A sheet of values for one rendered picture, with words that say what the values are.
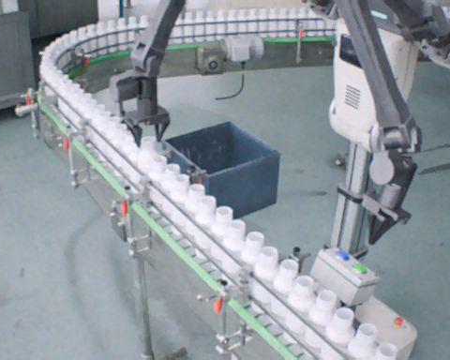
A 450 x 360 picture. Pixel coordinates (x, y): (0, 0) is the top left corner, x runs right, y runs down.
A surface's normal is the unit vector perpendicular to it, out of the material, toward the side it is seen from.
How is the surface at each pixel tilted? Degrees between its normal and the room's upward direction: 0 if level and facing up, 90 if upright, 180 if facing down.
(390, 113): 96
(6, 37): 90
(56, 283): 0
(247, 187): 90
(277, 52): 90
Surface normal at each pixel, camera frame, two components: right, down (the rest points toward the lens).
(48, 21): 0.56, 0.45
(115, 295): 0.01, -0.84
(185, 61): 0.27, 0.51
